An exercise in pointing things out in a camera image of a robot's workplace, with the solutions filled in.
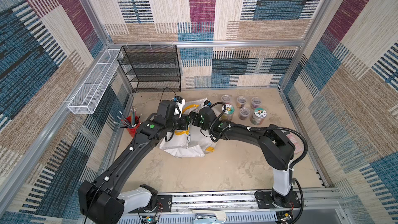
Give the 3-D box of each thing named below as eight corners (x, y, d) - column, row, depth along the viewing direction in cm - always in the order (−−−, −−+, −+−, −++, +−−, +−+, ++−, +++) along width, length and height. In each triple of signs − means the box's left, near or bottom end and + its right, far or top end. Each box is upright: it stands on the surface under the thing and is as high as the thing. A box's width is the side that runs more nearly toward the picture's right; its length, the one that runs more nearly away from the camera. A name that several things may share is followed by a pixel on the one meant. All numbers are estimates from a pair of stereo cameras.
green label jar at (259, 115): (251, 125, 102) (255, 117, 95) (249, 115, 107) (252, 108, 100) (264, 125, 102) (268, 117, 95) (261, 115, 107) (265, 108, 100)
